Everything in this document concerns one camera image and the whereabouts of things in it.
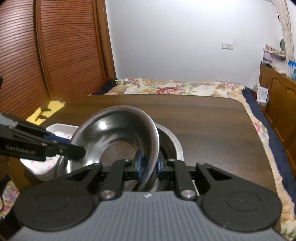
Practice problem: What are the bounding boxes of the white wall switch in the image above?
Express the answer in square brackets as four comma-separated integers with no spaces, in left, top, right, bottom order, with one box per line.
[222,43,233,50]

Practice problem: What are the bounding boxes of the dark clothes on bed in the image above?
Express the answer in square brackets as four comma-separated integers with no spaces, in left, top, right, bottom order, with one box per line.
[92,78,117,95]

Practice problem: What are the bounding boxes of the blue picture box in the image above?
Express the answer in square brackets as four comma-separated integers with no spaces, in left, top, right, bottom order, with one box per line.
[286,60,296,80]

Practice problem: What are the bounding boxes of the floral square plate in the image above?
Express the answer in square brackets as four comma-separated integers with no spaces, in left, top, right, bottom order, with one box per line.
[20,123,78,181]

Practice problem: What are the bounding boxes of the floral bed quilt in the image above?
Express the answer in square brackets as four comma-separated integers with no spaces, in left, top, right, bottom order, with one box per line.
[0,77,296,240]

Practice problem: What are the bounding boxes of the small steel bowl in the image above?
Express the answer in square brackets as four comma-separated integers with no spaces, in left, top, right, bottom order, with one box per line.
[64,105,159,191]

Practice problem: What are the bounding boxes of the beige curtain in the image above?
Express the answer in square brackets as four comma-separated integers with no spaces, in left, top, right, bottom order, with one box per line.
[274,0,295,62]

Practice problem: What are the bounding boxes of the wooden louvered wardrobe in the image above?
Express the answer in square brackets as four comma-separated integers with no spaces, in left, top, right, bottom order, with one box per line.
[1,0,116,118]

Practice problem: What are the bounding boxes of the white paper box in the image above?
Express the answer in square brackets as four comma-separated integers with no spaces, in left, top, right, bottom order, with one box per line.
[256,86,269,104]

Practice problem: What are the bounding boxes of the stack of folded cloth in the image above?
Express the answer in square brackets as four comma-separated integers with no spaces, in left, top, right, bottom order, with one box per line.
[263,45,286,69]

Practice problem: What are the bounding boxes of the yellow Pikachu plush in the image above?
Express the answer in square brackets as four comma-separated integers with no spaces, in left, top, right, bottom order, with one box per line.
[26,100,64,126]

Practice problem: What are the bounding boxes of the wooden sideboard cabinet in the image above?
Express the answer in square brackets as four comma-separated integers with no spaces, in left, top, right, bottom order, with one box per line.
[259,64,296,175]

